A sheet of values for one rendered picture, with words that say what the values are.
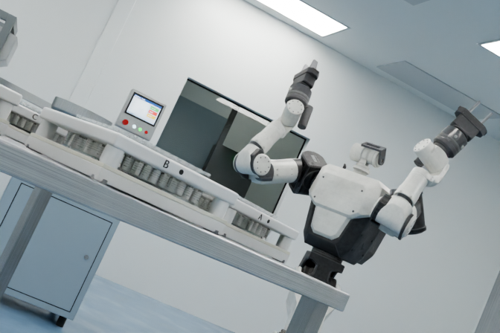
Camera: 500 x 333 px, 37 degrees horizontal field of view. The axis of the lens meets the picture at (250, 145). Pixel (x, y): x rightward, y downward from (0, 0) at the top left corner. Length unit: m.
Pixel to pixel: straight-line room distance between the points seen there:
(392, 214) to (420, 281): 5.68
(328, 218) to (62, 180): 1.80
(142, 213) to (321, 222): 1.69
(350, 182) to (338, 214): 0.12
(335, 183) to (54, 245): 1.95
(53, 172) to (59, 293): 3.29
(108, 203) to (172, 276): 6.12
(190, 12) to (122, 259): 2.37
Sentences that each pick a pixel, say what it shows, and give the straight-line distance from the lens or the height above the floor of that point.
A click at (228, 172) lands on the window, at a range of 7.23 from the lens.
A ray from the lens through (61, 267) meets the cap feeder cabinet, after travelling 4.20.
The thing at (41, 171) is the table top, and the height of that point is 0.81.
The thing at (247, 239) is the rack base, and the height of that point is 0.84.
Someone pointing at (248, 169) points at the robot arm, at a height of 1.07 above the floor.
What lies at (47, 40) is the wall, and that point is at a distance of 6.93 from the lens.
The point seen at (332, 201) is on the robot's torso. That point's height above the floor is 1.09.
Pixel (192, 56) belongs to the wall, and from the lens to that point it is 7.08.
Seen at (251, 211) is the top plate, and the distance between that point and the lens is 1.40.
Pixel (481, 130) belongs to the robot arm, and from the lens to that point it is 2.58.
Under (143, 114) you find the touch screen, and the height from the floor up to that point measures 1.27.
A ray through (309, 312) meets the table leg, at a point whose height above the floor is 0.77.
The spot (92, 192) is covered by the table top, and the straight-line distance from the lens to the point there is 0.99.
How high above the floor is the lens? 0.84
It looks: 7 degrees up
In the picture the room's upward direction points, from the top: 25 degrees clockwise
